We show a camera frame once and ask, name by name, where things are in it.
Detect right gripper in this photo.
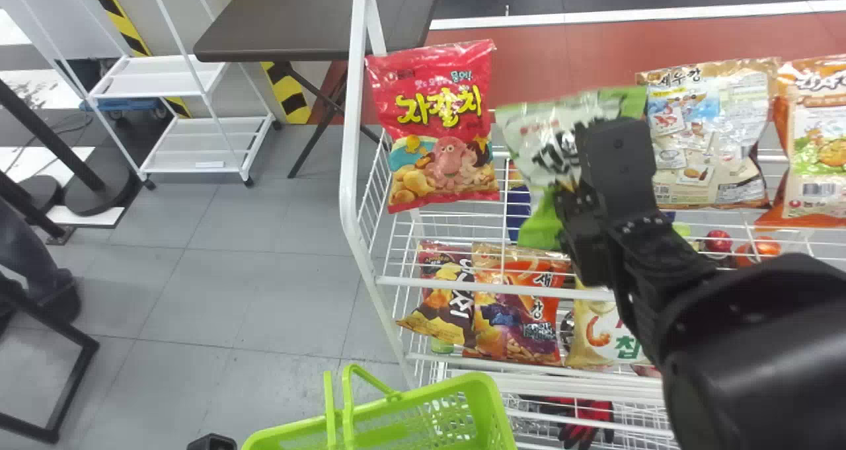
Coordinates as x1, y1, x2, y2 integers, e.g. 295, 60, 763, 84
531, 141, 635, 289

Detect green snack packet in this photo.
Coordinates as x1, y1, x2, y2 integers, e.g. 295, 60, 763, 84
494, 85, 648, 252

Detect green basket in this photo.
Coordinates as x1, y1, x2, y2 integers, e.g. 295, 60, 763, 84
241, 363, 518, 450

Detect blue snack packet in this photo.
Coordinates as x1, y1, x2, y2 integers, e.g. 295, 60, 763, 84
505, 184, 532, 243

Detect red snack packet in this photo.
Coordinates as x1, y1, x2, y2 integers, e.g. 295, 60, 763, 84
365, 39, 502, 215

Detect orange purple snack packet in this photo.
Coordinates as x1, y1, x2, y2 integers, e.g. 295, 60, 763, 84
461, 243, 571, 367

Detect beige snack packet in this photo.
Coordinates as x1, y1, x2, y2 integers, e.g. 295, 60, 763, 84
635, 57, 781, 211

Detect cream snack packet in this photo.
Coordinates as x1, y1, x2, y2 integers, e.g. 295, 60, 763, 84
564, 280, 652, 372

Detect red bottle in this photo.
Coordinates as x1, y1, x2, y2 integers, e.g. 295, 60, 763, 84
736, 236, 783, 270
703, 230, 734, 256

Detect brown yellow snack packet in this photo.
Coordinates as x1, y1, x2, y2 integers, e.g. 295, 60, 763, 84
396, 241, 478, 347

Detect red gloves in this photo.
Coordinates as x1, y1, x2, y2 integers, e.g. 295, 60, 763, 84
519, 396, 617, 450

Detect dark side table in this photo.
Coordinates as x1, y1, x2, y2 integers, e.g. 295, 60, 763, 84
192, 0, 444, 179

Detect white shelf trolley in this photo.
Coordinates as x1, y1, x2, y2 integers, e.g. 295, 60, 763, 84
88, 0, 276, 188

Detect person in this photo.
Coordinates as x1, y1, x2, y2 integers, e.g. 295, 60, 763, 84
0, 198, 83, 326

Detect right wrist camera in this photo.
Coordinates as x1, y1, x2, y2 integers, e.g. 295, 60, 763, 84
576, 118, 659, 214

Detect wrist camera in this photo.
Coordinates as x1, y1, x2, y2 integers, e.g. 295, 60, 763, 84
576, 118, 659, 214
186, 433, 238, 450

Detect white wire rack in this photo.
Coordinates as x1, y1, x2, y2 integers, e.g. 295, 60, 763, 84
338, 0, 846, 450

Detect yellow black striped post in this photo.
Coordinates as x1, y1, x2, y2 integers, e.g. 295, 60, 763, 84
84, 0, 193, 120
221, 0, 313, 126

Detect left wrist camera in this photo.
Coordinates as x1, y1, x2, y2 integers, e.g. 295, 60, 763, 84
186, 433, 238, 450

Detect black post on round foot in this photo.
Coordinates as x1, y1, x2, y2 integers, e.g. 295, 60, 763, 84
0, 79, 137, 217

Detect black metal frame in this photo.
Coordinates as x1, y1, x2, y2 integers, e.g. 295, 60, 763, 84
0, 273, 101, 445

